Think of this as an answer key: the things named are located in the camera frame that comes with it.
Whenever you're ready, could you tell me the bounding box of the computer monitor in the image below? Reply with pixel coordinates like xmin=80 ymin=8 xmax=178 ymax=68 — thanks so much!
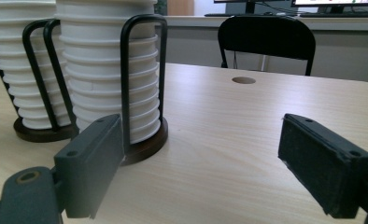
xmin=291 ymin=0 xmax=368 ymax=13
xmin=213 ymin=0 xmax=293 ymax=15

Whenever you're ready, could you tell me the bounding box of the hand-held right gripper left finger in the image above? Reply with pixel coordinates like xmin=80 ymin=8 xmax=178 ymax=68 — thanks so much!
xmin=53 ymin=113 xmax=125 ymax=219

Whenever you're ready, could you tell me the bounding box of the black folding chair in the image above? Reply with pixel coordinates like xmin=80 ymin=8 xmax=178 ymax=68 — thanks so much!
xmin=217 ymin=15 xmax=317 ymax=77

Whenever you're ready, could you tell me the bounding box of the black wire cup holder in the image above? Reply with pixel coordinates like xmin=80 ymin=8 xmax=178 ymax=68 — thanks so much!
xmin=43 ymin=13 xmax=169 ymax=167
xmin=13 ymin=19 xmax=79 ymax=144

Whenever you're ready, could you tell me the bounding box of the white background desk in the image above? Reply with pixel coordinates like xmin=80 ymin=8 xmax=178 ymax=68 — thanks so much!
xmin=165 ymin=15 xmax=368 ymax=32

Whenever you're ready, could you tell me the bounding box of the black keyboard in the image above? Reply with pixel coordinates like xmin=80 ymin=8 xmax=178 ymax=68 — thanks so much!
xmin=299 ymin=11 xmax=368 ymax=19

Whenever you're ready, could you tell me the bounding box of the brown wooden panel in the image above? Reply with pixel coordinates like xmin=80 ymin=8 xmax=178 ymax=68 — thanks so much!
xmin=167 ymin=0 xmax=195 ymax=17

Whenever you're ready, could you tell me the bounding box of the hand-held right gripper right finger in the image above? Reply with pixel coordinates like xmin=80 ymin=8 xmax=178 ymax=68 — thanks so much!
xmin=277 ymin=113 xmax=368 ymax=219

